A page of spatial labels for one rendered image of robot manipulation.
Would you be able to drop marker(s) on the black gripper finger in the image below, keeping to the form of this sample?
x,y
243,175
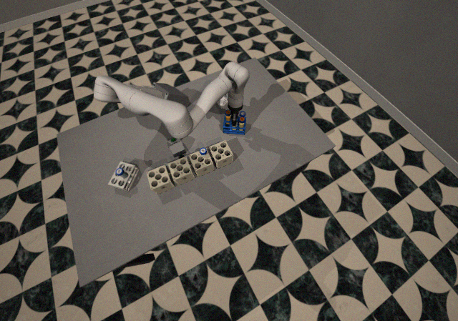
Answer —
x,y
234,119

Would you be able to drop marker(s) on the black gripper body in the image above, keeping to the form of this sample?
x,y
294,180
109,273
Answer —
x,y
235,110

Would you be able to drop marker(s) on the blue sample tube rack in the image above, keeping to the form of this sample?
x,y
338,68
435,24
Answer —
x,y
227,128

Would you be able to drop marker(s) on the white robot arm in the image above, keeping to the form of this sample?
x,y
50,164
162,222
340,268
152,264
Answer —
x,y
175,116

